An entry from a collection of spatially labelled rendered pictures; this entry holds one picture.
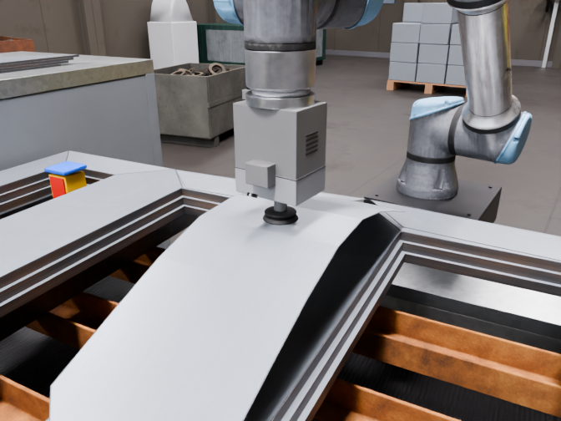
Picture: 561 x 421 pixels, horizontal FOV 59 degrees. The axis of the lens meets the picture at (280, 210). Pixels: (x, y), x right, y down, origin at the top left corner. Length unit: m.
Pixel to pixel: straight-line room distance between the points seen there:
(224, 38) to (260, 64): 9.45
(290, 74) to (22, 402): 0.57
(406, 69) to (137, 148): 6.47
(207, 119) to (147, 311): 3.96
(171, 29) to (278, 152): 8.82
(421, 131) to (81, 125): 0.87
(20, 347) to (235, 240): 0.72
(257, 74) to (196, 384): 0.30
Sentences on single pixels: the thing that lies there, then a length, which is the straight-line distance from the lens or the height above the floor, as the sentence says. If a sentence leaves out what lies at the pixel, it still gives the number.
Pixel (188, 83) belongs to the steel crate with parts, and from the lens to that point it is 4.45.
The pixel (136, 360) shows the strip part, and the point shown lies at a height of 0.91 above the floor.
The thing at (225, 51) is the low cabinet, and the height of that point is 0.37.
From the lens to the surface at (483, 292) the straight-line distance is 1.06.
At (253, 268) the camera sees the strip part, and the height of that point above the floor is 0.95.
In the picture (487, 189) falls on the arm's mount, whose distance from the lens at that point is 1.36.
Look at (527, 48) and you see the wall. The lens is 12.02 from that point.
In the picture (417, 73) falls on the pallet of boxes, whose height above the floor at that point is 0.28.
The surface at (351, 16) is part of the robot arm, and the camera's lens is 0.60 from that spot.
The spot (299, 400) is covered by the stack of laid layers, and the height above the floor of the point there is 0.85.
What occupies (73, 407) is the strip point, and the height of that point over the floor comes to 0.89.
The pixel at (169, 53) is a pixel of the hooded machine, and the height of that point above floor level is 0.40.
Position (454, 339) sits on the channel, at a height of 0.70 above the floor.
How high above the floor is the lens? 1.20
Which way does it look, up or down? 23 degrees down
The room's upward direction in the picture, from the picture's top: straight up
